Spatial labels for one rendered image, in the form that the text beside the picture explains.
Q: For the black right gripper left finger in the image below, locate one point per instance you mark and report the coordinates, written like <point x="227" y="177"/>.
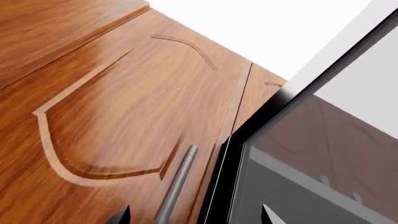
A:
<point x="122" y="215"/>

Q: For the black glass microwave door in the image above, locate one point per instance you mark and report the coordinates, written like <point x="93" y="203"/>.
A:
<point x="311" y="151"/>

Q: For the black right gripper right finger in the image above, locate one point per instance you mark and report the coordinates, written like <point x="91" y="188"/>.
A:
<point x="271" y="215"/>

